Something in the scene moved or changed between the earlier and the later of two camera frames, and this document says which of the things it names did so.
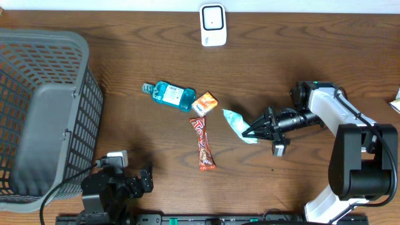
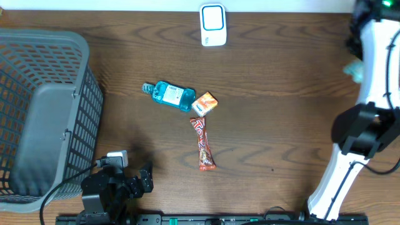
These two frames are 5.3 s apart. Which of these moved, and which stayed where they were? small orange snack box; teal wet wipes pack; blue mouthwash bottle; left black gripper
Moved: teal wet wipes pack
Stayed: blue mouthwash bottle; left black gripper; small orange snack box
